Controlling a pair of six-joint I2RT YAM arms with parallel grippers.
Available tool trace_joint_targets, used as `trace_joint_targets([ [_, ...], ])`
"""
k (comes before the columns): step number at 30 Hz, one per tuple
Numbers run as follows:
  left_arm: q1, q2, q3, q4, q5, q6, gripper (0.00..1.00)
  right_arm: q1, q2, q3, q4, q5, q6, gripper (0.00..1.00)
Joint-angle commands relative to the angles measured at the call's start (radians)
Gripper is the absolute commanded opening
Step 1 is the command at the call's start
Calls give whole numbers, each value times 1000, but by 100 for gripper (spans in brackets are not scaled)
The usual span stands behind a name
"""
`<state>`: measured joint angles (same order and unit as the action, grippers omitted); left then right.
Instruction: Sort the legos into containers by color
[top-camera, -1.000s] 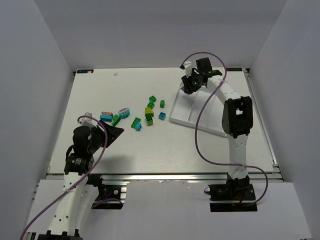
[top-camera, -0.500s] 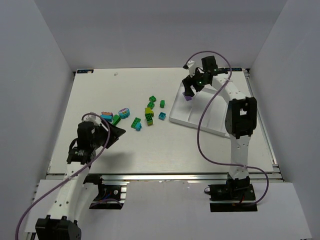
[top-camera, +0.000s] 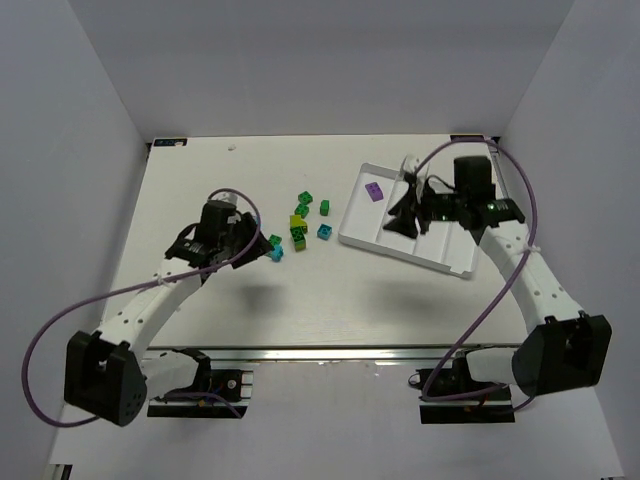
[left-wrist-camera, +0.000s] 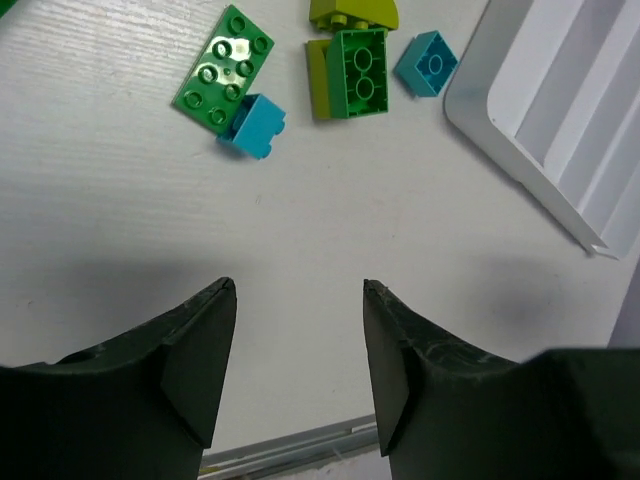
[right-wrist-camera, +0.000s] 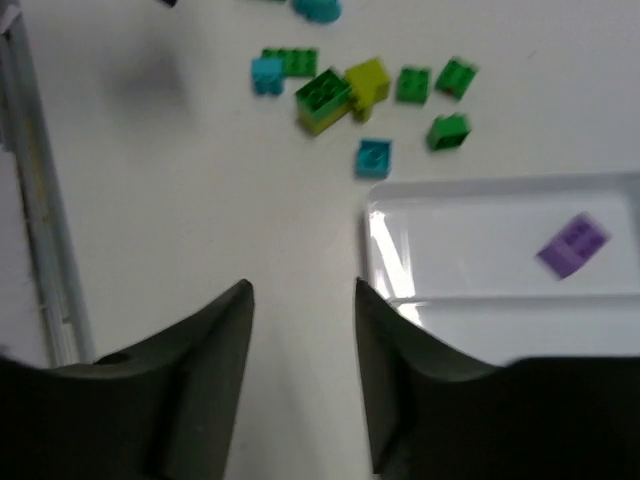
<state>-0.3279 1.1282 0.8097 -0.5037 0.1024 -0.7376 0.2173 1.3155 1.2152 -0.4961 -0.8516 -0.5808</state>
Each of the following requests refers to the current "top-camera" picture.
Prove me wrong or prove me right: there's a yellow-green lego brick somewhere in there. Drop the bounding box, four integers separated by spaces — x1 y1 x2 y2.
289 215 308 232

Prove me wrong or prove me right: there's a green lego brick top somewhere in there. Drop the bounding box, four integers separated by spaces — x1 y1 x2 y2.
298 191 313 205

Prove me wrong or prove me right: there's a green lego brick middle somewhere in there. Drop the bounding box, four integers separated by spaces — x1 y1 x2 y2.
294 204 309 218

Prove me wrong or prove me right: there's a green lego plate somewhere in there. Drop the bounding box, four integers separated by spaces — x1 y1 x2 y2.
269 234 282 246

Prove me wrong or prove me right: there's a white compartment sorting tray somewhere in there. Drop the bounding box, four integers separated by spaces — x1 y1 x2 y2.
338 163 479 279

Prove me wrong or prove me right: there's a teal square lego brick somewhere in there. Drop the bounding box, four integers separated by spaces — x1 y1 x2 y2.
317 224 332 240

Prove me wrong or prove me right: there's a blue label left corner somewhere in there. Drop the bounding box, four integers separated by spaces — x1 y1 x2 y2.
152 138 188 148

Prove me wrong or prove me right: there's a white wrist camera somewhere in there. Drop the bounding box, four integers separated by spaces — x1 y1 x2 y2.
399 154 428 197
212 191 238 205

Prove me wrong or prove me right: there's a small blue lego brick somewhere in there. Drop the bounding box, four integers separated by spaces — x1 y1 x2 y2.
268 244 284 262

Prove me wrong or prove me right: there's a blue label corner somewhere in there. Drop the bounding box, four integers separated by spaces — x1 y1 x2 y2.
450 134 485 142
152 138 188 148

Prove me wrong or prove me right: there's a small green lego brick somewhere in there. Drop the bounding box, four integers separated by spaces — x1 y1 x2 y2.
319 200 330 216

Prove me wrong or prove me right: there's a blue label right corner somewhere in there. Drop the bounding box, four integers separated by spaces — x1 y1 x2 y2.
450 134 485 142

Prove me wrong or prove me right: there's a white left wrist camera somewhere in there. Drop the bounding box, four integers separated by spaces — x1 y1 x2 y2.
212 191 238 205

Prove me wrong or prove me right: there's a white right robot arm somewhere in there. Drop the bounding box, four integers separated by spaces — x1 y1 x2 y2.
383 156 612 402

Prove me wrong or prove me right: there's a purple lego brick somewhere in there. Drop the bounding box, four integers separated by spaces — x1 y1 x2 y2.
365 182 384 202

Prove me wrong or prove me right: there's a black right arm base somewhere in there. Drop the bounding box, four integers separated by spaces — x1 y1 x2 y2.
407 359 515 425

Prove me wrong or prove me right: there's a green and yellow lego stack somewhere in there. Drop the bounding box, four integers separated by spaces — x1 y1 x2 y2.
290 226 307 252

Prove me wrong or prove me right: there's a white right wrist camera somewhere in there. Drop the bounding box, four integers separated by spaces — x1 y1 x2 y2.
399 154 428 197

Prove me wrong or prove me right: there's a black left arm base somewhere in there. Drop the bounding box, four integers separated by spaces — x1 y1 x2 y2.
141 348 254 419

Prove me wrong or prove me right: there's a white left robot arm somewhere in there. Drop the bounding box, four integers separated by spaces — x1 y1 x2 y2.
64 199 271 426

